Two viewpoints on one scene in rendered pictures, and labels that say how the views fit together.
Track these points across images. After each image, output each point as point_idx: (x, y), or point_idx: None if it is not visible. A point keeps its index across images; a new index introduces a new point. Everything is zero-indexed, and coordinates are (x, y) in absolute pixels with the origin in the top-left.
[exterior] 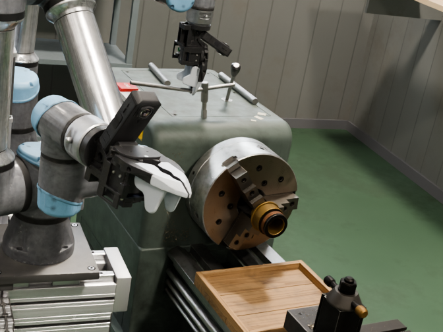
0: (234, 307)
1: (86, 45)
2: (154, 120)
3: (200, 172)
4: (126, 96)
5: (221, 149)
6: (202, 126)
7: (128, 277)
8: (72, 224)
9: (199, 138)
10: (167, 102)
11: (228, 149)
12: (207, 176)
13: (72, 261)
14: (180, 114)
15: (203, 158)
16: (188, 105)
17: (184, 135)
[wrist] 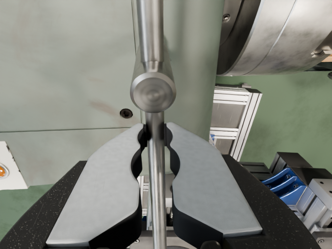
0: None
1: None
2: (165, 170)
3: (252, 73)
4: (14, 186)
5: (281, 36)
6: (201, 61)
7: None
8: (319, 242)
9: (215, 71)
10: (20, 100)
11: (302, 22)
12: (281, 72)
13: None
14: (127, 101)
15: (243, 66)
16: (31, 39)
17: (209, 110)
